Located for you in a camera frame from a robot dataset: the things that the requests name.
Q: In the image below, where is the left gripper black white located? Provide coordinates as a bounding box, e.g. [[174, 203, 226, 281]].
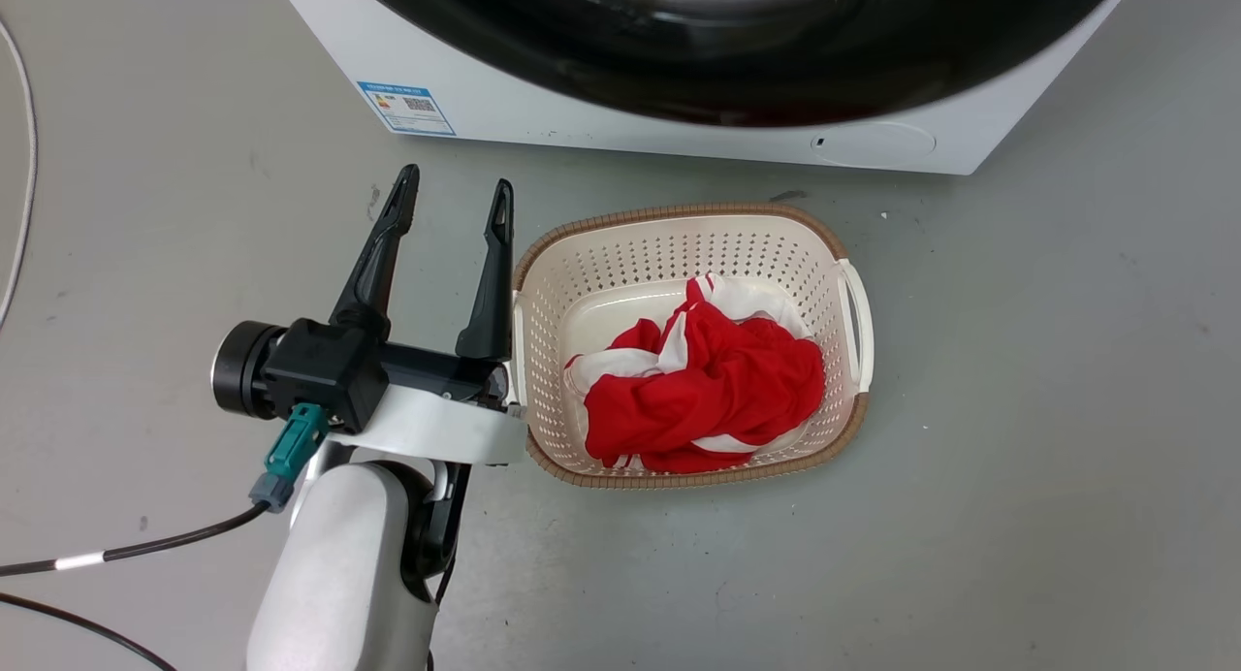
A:
[[328, 164, 527, 466]]

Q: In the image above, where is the white front-load washing machine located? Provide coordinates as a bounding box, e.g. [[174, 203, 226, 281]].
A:
[[270, 0, 1145, 176]]

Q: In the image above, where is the dark glass washing machine door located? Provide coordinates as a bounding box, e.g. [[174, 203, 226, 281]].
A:
[[341, 0, 1131, 129]]

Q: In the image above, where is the blue white energy label sticker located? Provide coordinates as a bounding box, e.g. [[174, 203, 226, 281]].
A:
[[356, 80, 457, 137]]

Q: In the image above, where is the cream perforated laundry basket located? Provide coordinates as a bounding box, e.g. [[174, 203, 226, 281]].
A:
[[511, 203, 875, 490]]

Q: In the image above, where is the red and white garment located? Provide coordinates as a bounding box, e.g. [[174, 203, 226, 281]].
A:
[[564, 274, 827, 475]]

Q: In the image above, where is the oval white filter cover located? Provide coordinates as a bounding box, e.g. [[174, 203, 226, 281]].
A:
[[810, 120, 939, 169]]

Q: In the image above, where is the black cable with teal connector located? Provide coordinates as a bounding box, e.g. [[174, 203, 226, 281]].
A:
[[0, 402, 332, 580]]

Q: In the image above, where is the white cable on floor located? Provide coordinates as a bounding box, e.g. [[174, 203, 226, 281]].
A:
[[0, 16, 39, 329]]

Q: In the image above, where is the thin black cable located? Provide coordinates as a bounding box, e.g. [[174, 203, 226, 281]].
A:
[[0, 592, 177, 671]]

